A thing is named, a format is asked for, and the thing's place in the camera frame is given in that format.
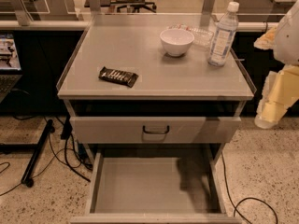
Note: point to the open grey lower drawer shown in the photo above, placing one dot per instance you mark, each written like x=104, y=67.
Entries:
x=164, y=187

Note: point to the clear plastic water bottle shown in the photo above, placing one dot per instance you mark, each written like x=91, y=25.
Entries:
x=224, y=36

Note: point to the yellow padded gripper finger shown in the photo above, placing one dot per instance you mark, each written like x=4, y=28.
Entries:
x=267, y=40
x=280, y=92

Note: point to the grey drawer cabinet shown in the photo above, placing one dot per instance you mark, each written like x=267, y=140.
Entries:
x=185, y=86

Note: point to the dark chocolate bar wrapper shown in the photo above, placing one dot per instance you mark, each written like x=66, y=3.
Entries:
x=120, y=77

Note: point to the clear plastic tray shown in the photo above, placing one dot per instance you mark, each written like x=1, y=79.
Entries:
x=202, y=37

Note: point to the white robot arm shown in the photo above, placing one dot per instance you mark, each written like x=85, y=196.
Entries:
x=286, y=47

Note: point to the black stand leg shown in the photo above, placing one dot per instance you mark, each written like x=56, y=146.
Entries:
x=36, y=149

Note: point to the closed grey upper drawer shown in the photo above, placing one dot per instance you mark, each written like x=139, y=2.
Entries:
x=154, y=130

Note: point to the white ceramic bowl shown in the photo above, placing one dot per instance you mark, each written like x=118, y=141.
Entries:
x=176, y=42

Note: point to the laptop computer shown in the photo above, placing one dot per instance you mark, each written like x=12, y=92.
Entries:
x=10, y=68

